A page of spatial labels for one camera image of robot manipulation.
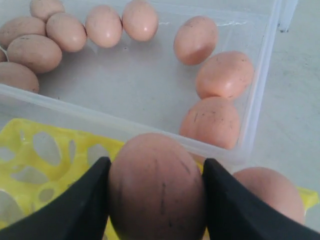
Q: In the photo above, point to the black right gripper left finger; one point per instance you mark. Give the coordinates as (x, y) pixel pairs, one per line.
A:
(80, 213)

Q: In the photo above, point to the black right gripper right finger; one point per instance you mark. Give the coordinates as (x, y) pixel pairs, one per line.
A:
(234, 213)

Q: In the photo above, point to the brown egg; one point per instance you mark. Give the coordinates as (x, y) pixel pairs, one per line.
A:
(226, 74)
(274, 189)
(39, 53)
(19, 26)
(18, 76)
(156, 191)
(67, 31)
(195, 40)
(3, 57)
(213, 120)
(44, 9)
(104, 26)
(140, 20)

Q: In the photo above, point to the yellow plastic egg tray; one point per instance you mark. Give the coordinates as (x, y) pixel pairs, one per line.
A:
(39, 161)

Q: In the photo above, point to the clear plastic storage box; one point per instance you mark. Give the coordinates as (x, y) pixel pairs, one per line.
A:
(139, 87)

